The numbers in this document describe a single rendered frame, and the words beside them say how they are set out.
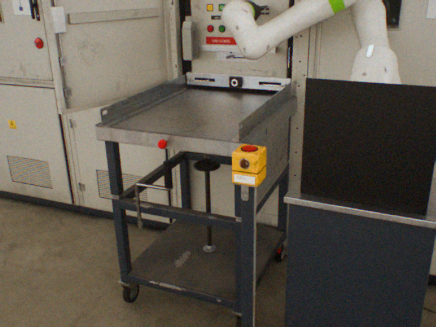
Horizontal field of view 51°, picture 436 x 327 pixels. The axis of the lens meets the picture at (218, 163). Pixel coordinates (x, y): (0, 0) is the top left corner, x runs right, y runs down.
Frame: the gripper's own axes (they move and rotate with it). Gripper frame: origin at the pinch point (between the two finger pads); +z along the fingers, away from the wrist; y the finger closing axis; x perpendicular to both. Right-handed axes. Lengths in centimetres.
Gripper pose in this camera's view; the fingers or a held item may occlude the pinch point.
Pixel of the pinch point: (263, 9)
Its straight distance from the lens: 216.3
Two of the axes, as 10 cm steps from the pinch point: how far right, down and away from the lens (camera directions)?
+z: 3.9, -3.5, 8.5
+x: -0.2, -9.3, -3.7
